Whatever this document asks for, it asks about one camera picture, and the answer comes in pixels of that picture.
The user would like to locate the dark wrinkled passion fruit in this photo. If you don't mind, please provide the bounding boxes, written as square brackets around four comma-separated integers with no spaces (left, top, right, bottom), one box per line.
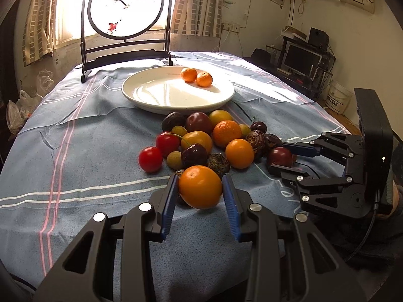
[207,154,230,178]

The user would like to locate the small orange tangerine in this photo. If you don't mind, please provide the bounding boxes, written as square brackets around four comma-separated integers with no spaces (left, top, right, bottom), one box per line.
[178,166,223,209]

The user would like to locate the yellow orange fruit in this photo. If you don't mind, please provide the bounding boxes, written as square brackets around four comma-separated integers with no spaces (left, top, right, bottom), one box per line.
[181,131,213,154]

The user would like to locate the dark red plum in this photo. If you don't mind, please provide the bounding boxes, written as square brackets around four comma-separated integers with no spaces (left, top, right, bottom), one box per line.
[185,112,213,134]

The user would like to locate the small green yellow fruit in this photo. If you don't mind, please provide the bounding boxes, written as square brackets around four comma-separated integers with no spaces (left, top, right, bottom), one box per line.
[166,151,183,170]

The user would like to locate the large orange mandarin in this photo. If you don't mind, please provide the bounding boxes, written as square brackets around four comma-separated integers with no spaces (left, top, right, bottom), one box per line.
[196,72,212,88]

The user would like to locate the red cherry tomato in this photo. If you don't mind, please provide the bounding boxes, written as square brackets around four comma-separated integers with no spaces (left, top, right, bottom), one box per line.
[138,146,163,173]
[156,132,181,158]

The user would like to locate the white bucket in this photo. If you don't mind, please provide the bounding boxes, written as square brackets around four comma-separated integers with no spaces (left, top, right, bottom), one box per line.
[325,80,353,115]

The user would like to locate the computer monitor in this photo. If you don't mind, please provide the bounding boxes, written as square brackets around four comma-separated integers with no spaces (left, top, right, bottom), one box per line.
[279,42,324,80]

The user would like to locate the blue striped tablecloth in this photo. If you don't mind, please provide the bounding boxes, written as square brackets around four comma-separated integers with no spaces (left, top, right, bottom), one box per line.
[1,52,345,301]

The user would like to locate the white oval plate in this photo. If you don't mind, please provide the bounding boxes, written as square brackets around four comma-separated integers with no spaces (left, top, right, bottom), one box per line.
[121,66,235,115]

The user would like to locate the right checkered curtain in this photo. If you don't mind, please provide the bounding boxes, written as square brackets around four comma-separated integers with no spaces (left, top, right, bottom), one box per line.
[171,0,223,37]

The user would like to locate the checkered curtain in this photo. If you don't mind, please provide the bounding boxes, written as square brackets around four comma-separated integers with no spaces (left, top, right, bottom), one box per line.
[171,0,223,37]
[22,0,57,67]

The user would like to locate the clear plastic bags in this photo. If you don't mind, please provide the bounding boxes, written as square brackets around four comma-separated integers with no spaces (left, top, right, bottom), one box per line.
[6,69,55,135]

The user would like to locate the round bird screen stand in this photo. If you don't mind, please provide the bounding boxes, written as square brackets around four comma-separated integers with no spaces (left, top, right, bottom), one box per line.
[80,0,174,83]

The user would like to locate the left checkered curtain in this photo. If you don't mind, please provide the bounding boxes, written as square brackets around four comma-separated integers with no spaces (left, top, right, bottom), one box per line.
[22,0,57,67]

